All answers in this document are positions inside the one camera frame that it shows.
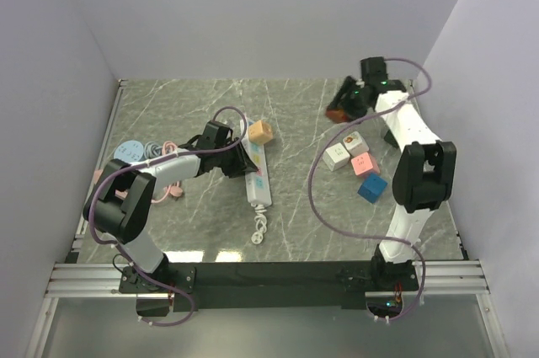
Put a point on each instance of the dark green cube adapter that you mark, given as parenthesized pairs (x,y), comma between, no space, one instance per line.
(390,139)

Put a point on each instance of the aluminium front rail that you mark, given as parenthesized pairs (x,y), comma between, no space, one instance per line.
(443,278)

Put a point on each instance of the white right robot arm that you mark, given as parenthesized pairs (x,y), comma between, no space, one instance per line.
(424,175)

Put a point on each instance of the aluminium left side rail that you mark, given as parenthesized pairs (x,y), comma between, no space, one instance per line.
(97,153)

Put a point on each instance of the plain white cube adapter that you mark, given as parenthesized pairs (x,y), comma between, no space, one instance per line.
(336,156)

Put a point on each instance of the aluminium rail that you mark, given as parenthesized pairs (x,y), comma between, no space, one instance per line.
(443,278)
(97,153)

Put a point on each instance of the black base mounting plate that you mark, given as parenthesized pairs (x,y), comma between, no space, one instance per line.
(344,284)

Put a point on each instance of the pink cube plug adapter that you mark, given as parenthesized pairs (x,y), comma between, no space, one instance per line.
(364,165)

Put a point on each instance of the blue cube plug adapter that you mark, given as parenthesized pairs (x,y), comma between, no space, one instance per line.
(372,188)

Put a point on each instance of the brown cube plug adapter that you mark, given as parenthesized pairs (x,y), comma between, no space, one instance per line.
(337,116)

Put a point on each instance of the tan cube plug adapter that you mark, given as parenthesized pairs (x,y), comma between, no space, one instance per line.
(260,133)

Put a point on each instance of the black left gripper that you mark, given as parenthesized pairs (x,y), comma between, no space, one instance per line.
(241,164)

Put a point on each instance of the light blue round socket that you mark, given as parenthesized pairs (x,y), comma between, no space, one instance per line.
(131,151)

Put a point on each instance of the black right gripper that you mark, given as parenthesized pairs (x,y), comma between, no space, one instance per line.
(351,113)

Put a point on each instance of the white power strip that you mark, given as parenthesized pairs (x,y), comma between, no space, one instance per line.
(257,183)

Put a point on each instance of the pink power strip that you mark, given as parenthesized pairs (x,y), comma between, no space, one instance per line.
(96,175)

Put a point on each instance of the white patterned cube adapter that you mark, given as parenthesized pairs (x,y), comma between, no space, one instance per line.
(355,144)

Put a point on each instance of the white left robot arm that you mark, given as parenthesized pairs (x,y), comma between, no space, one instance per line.
(119,205)

